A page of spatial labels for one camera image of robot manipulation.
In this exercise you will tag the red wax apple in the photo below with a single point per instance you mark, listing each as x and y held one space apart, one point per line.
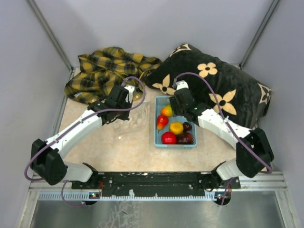
161 122

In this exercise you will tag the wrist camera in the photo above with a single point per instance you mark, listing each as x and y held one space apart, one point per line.
130 89
181 85

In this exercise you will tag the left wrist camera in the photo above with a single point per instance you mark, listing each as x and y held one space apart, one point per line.
130 89

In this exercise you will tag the yellow plaid shirt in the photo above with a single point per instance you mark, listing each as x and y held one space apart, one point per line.
101 70

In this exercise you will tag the black floral pillow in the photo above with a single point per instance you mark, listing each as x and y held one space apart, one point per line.
218 84

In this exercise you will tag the green orange mango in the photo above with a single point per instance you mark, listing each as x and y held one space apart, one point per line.
167 111

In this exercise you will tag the clear zip top bag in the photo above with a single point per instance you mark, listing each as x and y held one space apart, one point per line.
138 119

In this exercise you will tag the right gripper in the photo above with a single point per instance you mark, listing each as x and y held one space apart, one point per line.
175 104

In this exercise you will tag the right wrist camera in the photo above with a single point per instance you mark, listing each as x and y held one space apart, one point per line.
181 85

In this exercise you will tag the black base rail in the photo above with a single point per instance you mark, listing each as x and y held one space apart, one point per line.
150 184

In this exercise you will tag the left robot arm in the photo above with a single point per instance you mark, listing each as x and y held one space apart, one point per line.
48 156

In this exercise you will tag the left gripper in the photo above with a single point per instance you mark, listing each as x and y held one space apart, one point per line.
124 117

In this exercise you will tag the large dark red fruit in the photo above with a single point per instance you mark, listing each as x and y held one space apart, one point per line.
184 138

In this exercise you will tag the light blue plastic basket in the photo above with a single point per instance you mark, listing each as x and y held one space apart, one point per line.
159 103

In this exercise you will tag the orange yellow fruit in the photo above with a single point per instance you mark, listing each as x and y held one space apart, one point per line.
176 128

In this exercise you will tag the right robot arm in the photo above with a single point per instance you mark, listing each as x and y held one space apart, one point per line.
253 151

